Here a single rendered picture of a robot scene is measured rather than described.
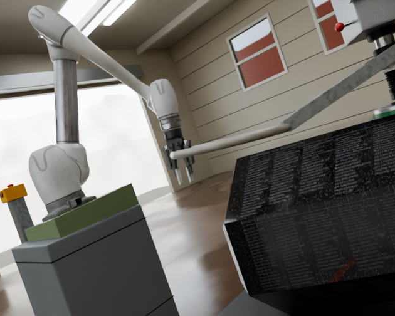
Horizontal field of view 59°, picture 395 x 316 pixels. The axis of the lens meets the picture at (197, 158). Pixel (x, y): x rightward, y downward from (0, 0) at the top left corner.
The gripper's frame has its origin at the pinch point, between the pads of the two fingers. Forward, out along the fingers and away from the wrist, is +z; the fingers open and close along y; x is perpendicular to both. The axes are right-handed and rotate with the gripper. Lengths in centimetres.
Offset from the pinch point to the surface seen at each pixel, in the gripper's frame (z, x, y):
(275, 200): 18.2, 5.1, 33.8
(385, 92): -10, 644, 138
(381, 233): 33, -6, 68
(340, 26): -38, 5, 71
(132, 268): 27.3, -26.3, -18.3
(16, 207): -3, 13, -122
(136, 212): 8.5, -17.4, -16.0
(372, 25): -35, 5, 81
